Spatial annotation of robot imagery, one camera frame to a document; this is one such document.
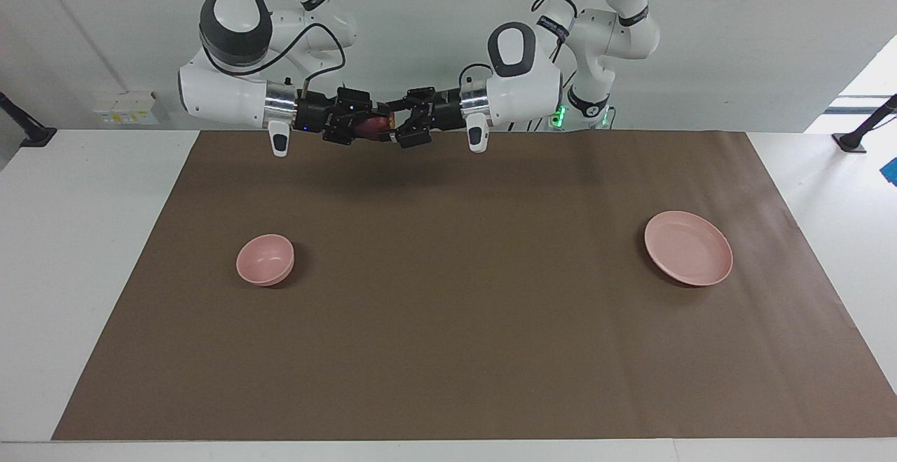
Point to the black camera stand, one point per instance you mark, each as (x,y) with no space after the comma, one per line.
(24,129)
(858,136)

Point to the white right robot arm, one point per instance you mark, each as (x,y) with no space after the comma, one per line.
(224,90)

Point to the red apple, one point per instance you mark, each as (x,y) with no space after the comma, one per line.
(371,127)

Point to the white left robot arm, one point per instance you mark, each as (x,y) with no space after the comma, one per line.
(518,90)

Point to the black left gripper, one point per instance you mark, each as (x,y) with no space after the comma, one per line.
(446,109)

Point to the pink plate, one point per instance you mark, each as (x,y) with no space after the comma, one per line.
(690,248)

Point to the white wall socket box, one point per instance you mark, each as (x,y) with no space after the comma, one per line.
(126,108)

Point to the blue object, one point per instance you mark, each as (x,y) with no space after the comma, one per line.
(891,171)

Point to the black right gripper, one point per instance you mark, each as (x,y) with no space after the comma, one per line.
(314,113)

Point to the brown paper table mat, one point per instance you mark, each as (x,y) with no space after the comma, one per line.
(455,308)

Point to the pink bowl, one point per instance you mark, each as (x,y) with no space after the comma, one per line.
(265,259)

